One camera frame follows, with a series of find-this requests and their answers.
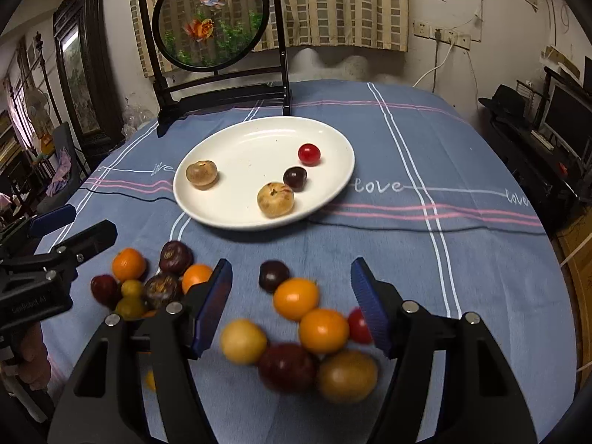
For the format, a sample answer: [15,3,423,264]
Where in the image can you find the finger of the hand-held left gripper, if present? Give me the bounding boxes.
[0,220,118,284]
[0,203,77,256]

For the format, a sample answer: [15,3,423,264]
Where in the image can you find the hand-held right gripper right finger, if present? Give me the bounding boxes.
[350,256,539,444]

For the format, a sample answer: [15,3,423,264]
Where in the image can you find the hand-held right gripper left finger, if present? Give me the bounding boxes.
[46,258,233,444]

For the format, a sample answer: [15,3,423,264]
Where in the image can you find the red cherry tomato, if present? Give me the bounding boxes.
[347,307,373,345]
[298,144,322,167]

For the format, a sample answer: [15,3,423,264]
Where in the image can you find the orange mandarin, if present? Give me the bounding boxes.
[112,248,147,282]
[181,263,214,294]

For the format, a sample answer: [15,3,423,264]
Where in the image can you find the pale yellow plum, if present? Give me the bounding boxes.
[219,319,269,364]

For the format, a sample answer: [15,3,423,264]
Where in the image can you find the dark red plum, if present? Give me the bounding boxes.
[258,343,319,395]
[90,274,120,308]

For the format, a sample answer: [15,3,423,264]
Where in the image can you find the dark purple mangosteen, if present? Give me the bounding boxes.
[142,274,182,310]
[159,241,194,275]

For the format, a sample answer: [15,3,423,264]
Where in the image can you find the small orange kumquat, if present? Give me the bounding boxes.
[298,308,350,355]
[273,278,321,322]

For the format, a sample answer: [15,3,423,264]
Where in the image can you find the small dark purple plum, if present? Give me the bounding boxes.
[258,260,291,293]
[283,166,308,192]

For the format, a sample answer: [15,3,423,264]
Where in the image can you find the tan brown longan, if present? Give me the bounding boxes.
[186,160,219,190]
[316,350,379,404]
[257,182,295,219]

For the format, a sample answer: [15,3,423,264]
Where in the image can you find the white oval plate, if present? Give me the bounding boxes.
[172,117,356,231]

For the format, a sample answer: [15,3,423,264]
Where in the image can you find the person's left hand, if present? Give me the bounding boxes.
[16,326,53,382]

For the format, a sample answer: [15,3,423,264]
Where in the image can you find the purple cloth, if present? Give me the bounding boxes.
[45,148,74,197]

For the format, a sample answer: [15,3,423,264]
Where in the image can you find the dark chair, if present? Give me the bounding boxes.
[36,121,91,216]

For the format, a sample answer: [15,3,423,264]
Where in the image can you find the blue striped tablecloth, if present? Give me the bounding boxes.
[34,80,562,444]

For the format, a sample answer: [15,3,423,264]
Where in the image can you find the white standing fan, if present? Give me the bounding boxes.
[24,87,53,125]

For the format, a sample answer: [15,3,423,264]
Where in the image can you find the clear plastic bag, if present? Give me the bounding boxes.
[121,94,155,131]

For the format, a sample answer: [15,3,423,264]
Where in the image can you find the dark wooden framed painting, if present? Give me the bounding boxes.
[52,0,125,149]

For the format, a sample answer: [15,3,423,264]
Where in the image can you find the black equipment rack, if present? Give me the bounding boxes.
[488,67,592,236]

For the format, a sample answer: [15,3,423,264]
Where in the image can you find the black hat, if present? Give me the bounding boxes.
[478,84,528,121]

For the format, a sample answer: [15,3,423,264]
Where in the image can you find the round goldfish screen black stand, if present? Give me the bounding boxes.
[137,0,293,138]

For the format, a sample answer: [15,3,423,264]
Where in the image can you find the black computer monitor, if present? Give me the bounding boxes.
[542,82,592,153]

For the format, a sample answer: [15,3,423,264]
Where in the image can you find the beige checked curtain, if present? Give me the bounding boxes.
[128,0,410,79]

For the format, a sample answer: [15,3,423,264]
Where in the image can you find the wooden strips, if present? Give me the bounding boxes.
[541,46,581,79]

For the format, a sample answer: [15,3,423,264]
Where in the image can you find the white power cable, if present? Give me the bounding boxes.
[413,41,456,88]

